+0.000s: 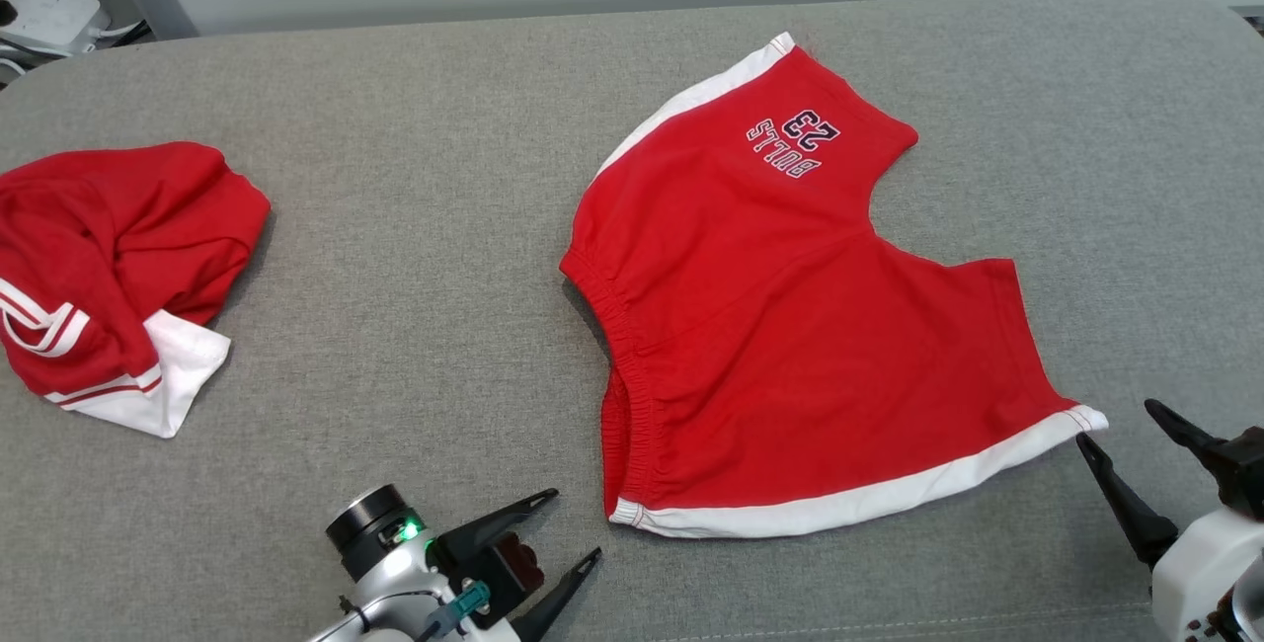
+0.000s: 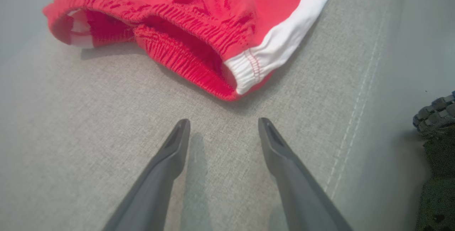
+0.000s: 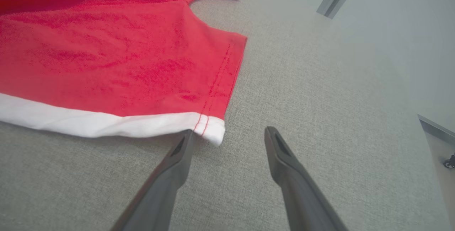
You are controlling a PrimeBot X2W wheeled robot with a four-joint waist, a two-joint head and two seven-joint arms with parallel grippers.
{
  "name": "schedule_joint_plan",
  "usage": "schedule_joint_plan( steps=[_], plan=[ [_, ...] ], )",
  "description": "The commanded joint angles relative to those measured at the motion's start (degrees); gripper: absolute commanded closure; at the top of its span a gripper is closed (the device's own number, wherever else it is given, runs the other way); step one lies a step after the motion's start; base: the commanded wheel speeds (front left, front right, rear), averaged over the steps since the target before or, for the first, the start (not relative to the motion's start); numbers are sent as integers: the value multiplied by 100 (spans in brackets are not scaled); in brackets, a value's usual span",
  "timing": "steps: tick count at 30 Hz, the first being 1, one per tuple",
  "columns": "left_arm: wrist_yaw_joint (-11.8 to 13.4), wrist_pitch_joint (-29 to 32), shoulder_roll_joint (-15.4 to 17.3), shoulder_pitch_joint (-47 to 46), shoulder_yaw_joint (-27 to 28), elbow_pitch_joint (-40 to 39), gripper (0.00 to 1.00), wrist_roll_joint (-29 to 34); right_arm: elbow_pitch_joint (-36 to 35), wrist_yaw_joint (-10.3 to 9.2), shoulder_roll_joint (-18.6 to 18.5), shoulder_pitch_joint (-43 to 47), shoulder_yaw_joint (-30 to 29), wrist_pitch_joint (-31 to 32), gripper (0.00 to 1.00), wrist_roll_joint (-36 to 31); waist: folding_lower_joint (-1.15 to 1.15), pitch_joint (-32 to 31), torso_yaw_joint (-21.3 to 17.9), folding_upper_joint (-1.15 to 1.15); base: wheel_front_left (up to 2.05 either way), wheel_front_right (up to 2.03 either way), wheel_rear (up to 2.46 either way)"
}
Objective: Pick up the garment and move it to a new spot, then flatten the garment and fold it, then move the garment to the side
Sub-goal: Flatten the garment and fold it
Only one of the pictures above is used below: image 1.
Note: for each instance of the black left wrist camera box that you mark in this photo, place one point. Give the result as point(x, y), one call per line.
point(494, 573)

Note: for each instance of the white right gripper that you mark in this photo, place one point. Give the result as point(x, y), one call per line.
point(1205, 573)

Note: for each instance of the red jersey with white sleeves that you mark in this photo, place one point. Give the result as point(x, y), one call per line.
point(109, 247)

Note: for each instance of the black plug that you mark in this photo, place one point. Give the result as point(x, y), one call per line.
point(6, 12)

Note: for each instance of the white power strip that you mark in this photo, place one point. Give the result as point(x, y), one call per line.
point(49, 15)

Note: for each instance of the red shorts with white stripe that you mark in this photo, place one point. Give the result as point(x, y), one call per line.
point(790, 326)

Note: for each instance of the white silver left gripper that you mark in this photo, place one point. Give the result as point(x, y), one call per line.
point(395, 573)

